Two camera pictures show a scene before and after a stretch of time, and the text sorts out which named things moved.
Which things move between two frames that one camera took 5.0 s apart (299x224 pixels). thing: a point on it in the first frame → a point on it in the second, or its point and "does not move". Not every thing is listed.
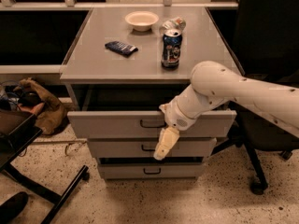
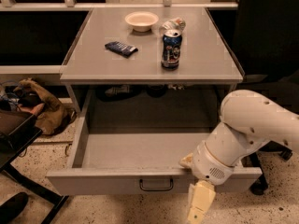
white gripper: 175,116 → 207,166
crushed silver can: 177,22 does not move
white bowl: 142,21 does not move
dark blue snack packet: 121,48 does not move
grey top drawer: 147,125 → 135,164
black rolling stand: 19,131 does not move
